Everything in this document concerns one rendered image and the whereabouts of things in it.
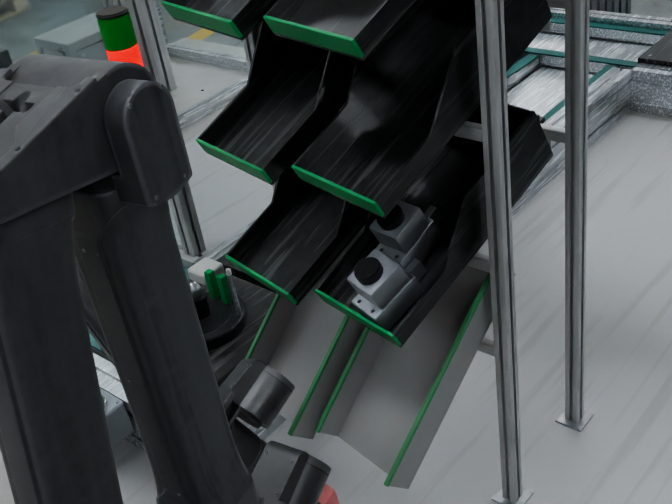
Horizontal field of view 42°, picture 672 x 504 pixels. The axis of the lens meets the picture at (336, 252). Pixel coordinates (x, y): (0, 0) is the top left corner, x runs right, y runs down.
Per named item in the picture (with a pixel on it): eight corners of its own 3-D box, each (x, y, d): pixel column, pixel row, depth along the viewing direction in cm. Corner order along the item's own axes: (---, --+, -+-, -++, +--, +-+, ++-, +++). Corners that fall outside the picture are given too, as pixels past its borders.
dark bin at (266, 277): (297, 306, 102) (265, 271, 97) (234, 266, 111) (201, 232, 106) (443, 132, 108) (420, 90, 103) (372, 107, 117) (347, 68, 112)
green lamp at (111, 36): (118, 53, 133) (109, 21, 131) (98, 49, 136) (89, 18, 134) (144, 41, 136) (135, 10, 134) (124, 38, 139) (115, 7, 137)
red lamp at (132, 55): (127, 84, 136) (118, 53, 133) (107, 79, 139) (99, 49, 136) (152, 72, 139) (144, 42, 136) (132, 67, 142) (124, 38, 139)
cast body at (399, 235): (411, 279, 98) (385, 242, 93) (383, 266, 101) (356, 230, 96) (454, 221, 100) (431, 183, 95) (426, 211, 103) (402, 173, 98)
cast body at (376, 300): (386, 334, 95) (358, 299, 90) (361, 315, 98) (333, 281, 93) (438, 277, 96) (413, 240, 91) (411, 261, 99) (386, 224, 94)
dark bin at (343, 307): (401, 348, 93) (371, 312, 88) (323, 301, 102) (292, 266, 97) (554, 155, 99) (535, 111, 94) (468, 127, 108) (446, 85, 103)
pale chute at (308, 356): (313, 440, 112) (289, 435, 109) (253, 393, 121) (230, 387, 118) (411, 240, 111) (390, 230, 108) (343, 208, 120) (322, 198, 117)
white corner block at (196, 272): (209, 295, 149) (203, 276, 147) (191, 288, 152) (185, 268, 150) (228, 281, 152) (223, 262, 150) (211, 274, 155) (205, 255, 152)
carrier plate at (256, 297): (202, 406, 126) (199, 395, 125) (101, 351, 140) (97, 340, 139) (312, 316, 140) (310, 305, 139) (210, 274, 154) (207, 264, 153)
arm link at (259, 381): (146, 408, 103) (168, 416, 95) (204, 328, 107) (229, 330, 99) (224, 464, 107) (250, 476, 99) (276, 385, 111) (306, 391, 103)
